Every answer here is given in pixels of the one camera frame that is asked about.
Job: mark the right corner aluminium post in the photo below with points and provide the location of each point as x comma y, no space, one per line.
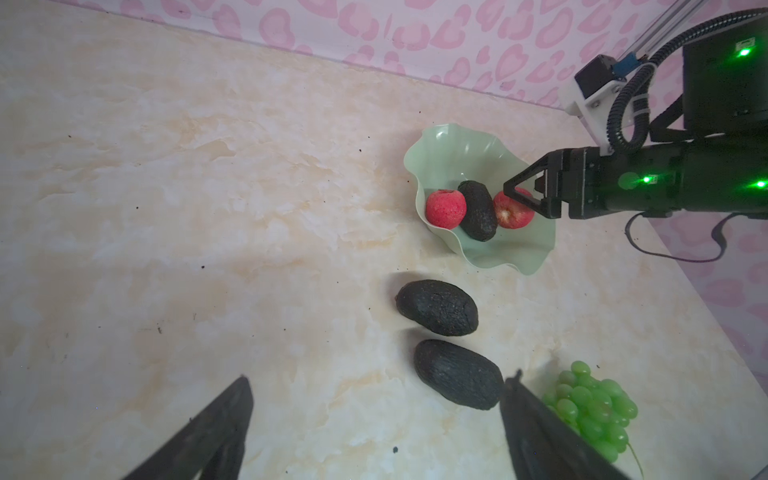
663,28

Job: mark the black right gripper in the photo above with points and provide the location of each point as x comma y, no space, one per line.
595,185

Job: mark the red apple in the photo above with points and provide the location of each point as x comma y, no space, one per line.
511,214
445,208

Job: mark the green grape bunch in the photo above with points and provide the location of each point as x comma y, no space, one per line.
599,410

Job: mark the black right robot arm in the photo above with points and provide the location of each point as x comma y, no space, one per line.
683,128

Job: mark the light green wavy fruit bowl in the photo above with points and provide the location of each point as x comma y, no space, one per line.
459,174

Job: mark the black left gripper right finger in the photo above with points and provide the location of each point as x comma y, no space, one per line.
543,447

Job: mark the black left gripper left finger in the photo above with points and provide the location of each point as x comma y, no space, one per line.
211,445

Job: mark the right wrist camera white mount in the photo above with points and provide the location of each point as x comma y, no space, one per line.
591,92

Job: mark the dark avocado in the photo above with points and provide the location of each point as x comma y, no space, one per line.
438,306
460,375
480,221

